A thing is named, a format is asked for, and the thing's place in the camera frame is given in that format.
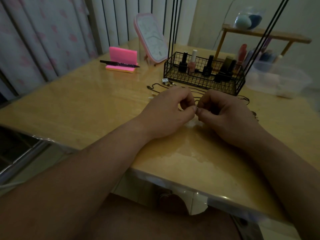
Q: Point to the person's leg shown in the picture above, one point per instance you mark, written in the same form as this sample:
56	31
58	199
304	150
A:
155	222

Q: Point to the dark olive nail polish bottle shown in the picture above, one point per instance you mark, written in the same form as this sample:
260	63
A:
226	69

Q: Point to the pink sticky note pad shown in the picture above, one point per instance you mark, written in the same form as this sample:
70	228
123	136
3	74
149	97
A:
123	57

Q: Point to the small clear plastic bag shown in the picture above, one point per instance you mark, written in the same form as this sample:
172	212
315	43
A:
192	124

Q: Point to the person's right forearm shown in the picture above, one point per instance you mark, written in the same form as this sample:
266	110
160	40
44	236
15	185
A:
287	177

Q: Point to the person's left hand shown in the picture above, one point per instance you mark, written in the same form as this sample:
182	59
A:
162	112

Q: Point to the pink framed standing mirror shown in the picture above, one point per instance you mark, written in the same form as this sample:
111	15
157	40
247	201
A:
151	37

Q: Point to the clear jar of makeup sponges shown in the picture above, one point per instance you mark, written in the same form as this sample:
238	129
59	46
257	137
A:
247	21

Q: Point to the black pen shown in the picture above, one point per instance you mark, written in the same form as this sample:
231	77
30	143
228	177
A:
117	63

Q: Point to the clear plastic storage box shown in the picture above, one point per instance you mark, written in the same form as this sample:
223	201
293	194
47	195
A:
277	78

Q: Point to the pink patterned curtain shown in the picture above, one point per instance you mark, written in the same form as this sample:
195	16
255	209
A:
37	42

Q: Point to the clear plastic table cover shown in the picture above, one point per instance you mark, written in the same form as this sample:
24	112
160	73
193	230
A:
100	102

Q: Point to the pink nail polish bottle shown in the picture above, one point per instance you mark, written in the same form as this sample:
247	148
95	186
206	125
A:
192	64

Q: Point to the small silver clasp pieces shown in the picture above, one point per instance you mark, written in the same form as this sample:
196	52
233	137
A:
167	81

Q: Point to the person's right thumb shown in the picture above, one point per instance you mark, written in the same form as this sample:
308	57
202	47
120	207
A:
203	114

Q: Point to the person's left thumb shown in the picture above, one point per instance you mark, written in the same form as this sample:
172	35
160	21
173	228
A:
191	111

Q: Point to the black nail polish bottle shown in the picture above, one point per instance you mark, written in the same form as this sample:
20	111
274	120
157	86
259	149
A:
208	67
183	64

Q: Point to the person's right hand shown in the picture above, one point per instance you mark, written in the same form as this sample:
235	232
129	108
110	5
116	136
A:
230	117

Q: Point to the person's left forearm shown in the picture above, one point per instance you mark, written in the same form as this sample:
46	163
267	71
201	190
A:
75	177

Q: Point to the blue cosmetic bottle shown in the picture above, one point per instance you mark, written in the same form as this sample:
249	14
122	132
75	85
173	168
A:
266	56

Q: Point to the metal frame bar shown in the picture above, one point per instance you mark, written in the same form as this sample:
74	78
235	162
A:
22	162

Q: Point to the red cosmetic bottle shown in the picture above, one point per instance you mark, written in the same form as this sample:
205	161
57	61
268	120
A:
242	53

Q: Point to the wooden shelf rack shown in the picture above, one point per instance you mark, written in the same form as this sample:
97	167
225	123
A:
275	34

